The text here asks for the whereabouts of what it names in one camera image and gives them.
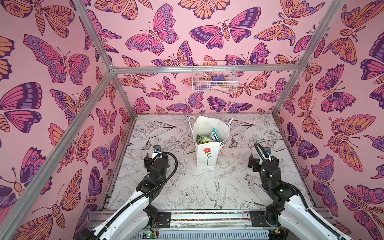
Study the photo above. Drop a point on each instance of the white paper bag with flower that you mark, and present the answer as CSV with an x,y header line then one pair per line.
x,y
208,154

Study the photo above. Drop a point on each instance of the teal Fox's fruits bag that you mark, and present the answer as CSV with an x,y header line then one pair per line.
x,y
214,136

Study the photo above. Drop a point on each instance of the white wire basket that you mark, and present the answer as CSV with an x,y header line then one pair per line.
x,y
214,77

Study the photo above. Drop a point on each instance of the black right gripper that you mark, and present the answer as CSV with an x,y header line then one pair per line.
x,y
254,162

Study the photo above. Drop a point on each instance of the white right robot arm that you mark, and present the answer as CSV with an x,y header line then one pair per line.
x,y
288,209

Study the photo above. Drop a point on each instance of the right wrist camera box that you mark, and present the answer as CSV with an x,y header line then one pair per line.
x,y
266,154

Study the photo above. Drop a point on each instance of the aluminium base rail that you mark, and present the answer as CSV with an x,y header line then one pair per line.
x,y
207,225

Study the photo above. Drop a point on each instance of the green Fox's spring tea bag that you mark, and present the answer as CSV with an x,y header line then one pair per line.
x,y
204,139

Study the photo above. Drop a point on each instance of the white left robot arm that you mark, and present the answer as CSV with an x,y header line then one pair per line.
x,y
137,213

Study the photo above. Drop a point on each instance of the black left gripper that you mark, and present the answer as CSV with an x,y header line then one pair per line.
x,y
146,162

